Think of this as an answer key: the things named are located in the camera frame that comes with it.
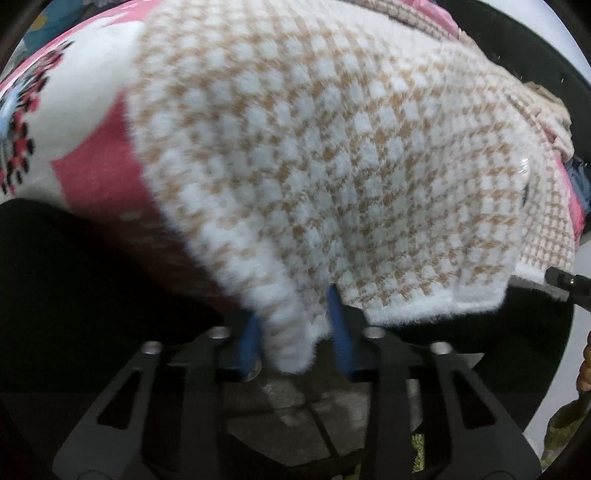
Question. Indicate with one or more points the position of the beige houndstooth knit cardigan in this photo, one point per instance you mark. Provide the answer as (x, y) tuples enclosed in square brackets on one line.
[(323, 161)]

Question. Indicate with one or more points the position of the blue denim garment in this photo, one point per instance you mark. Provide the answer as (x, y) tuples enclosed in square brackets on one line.
[(581, 184)]

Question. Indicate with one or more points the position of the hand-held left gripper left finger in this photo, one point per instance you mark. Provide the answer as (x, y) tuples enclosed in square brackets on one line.
[(249, 346)]

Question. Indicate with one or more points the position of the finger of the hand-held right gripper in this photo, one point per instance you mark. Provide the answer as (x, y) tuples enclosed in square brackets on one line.
[(568, 281)]

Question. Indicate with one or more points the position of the pink floral bed blanket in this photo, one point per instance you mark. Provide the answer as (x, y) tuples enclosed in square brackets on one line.
[(101, 161)]

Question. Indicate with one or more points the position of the green floor mat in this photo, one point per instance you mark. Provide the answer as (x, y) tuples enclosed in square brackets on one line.
[(418, 450)]

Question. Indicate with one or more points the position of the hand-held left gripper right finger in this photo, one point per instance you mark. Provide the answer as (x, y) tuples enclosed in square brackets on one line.
[(341, 341)]

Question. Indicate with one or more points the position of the person's right hand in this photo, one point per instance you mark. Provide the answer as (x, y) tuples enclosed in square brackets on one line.
[(586, 369)]

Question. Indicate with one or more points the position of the beige fluffy cloth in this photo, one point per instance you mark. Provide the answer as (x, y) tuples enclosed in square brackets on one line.
[(554, 120)]

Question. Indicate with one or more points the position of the person's right forearm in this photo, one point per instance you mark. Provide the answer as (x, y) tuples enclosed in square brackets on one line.
[(565, 429)]

